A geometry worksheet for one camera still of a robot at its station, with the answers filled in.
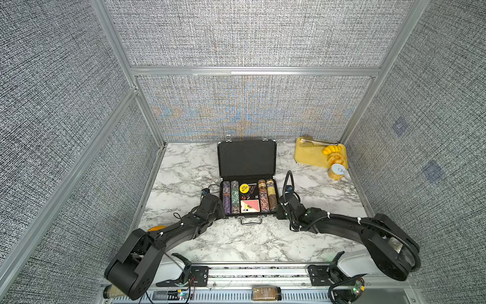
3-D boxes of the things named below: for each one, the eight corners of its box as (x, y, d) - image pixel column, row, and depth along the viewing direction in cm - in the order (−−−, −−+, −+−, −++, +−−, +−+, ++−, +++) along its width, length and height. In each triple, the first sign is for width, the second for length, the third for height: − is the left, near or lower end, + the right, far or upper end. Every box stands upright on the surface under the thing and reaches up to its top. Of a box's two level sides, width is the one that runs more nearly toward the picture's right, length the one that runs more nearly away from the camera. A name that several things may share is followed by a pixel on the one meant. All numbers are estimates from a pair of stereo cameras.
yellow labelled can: (330, 180, 104) (333, 174, 100) (326, 168, 109) (329, 163, 105) (343, 180, 104) (347, 174, 100) (339, 168, 109) (343, 163, 105)
